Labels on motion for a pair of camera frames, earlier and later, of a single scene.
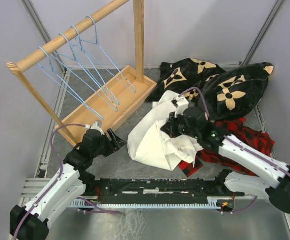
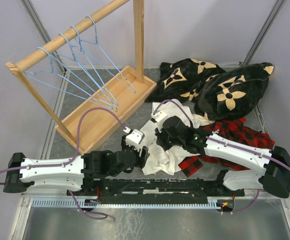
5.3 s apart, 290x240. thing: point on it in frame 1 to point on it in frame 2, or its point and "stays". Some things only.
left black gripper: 118,142 to 141,160
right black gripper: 169,127 to 160,133
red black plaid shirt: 238,129 stays
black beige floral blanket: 225,94 stays
